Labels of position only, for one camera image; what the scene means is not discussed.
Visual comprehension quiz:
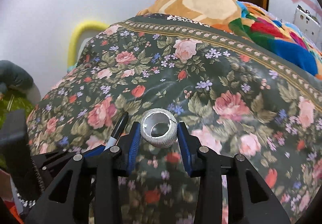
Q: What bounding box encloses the colourful fleece blanket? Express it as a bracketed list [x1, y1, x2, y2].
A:
[228, 1, 321, 79]

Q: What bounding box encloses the orange cream blanket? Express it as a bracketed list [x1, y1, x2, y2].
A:
[137, 0, 242, 31]

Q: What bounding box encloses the grey black marker pen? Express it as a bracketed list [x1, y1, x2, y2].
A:
[104, 112, 129, 150]

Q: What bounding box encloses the green patterned fabric bag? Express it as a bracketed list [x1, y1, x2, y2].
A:
[0, 89, 34, 127]

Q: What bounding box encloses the yellow foam tube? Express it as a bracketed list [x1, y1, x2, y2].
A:
[67, 21, 109, 72]

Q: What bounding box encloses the grey tape roll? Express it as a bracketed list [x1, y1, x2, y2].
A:
[140, 108, 177, 148]

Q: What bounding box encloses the dark floral bedspread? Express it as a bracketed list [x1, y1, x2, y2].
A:
[27, 14, 321, 223]

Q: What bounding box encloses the white cardboard box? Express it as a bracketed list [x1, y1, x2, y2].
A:
[293, 5, 321, 45]

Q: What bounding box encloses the dark green cushion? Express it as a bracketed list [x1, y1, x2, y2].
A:
[1, 60, 34, 95]

